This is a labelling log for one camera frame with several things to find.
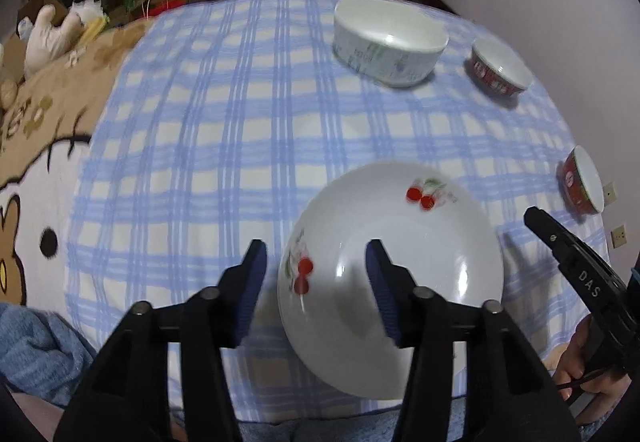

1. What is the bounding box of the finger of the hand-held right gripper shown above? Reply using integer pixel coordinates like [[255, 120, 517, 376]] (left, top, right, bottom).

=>
[[524, 207, 581, 267]]

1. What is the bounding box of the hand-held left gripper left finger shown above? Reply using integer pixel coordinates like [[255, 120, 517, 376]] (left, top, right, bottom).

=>
[[52, 239, 266, 442]]

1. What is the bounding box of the brown floral blanket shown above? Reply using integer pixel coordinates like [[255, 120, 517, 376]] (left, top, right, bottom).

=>
[[0, 16, 151, 315]]

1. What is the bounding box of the white ruffled plush toy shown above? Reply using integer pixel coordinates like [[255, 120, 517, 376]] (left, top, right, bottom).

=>
[[70, 0, 108, 25]]

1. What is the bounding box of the red paper bag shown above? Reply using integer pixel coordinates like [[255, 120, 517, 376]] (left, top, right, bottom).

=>
[[141, 0, 187, 18]]

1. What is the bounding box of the person's right hand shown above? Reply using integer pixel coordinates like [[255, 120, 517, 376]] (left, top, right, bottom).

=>
[[552, 314, 628, 404]]

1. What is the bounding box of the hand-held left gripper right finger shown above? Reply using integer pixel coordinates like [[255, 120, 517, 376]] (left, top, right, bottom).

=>
[[366, 239, 583, 442]]

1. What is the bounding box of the blue plaid cloth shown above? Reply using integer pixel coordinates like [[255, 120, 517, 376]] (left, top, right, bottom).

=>
[[64, 0, 618, 425]]

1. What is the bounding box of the small red patterned bowl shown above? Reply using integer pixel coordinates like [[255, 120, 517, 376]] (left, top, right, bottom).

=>
[[557, 145, 606, 215], [470, 38, 534, 97]]

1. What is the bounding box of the black cable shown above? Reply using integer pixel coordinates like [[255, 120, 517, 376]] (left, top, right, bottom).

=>
[[554, 368, 628, 395]]

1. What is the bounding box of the pink and white doll plush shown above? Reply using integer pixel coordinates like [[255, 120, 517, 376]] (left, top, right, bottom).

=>
[[24, 3, 85, 78]]

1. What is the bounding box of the white cherry-print plate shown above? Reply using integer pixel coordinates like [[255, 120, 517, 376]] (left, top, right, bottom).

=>
[[277, 162, 504, 400]]

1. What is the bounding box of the large white printed bowl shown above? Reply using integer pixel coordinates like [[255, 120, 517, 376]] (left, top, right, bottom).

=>
[[333, 0, 449, 88]]

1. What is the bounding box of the yellow-green plush toy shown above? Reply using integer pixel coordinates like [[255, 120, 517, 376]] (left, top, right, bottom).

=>
[[80, 16, 110, 45]]

